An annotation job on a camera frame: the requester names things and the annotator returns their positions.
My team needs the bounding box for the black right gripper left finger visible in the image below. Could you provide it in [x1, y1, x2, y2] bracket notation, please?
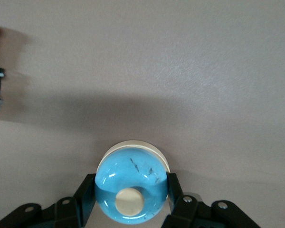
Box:
[0, 173, 97, 228]

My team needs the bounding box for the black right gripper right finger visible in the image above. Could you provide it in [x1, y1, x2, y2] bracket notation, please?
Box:
[163, 173, 262, 228]

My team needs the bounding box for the light blue call bell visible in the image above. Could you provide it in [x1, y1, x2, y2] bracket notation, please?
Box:
[95, 139, 171, 225]

